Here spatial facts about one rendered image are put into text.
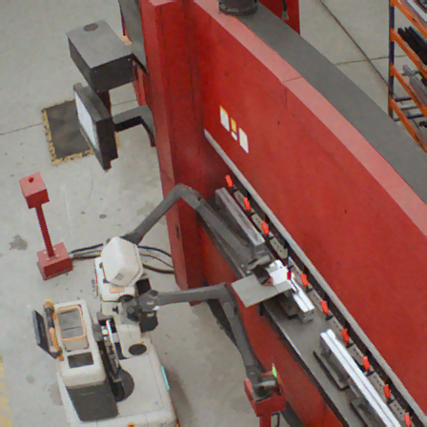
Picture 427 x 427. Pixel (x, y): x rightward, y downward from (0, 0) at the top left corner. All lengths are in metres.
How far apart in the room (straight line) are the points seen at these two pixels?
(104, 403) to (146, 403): 0.32
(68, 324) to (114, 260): 0.58
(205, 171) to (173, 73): 0.75
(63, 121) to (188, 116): 2.86
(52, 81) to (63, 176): 1.48
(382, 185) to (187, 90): 1.80
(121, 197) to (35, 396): 1.95
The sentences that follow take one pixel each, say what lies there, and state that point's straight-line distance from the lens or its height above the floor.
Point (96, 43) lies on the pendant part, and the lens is 4.63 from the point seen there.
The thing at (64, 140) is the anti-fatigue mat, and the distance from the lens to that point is 7.14.
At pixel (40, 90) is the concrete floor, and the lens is 7.92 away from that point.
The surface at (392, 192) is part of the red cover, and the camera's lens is 3.00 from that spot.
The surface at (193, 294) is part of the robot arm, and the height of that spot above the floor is 1.31.
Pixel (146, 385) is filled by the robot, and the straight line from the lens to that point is 4.94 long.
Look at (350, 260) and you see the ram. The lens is 3.55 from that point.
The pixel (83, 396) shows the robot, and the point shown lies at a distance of 4.57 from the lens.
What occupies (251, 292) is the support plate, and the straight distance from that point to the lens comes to 4.38.
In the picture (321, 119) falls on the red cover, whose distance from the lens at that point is 3.30.
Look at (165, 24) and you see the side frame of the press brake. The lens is 4.27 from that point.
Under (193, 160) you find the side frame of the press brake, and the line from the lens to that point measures 4.85.
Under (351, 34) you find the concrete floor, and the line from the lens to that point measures 8.34.
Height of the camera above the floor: 4.30
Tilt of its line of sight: 43 degrees down
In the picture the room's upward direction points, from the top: 5 degrees counter-clockwise
